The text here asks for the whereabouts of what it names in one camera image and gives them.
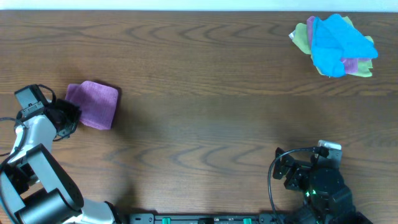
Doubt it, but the purple microfiber cloth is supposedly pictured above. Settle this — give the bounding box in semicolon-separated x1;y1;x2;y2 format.
65;81;119;130

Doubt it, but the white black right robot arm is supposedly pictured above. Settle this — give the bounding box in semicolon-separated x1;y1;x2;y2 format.
267;146;372;224

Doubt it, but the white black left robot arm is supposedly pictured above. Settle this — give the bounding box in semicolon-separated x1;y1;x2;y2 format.
1;97;122;223

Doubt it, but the green microfiber cloth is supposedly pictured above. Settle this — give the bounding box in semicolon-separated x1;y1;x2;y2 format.
291;16;374;78

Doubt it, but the blue microfiber cloth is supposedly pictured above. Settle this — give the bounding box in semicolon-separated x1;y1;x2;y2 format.
310;14;379;78

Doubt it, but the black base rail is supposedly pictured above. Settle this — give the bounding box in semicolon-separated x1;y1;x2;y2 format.
127;213;282;224

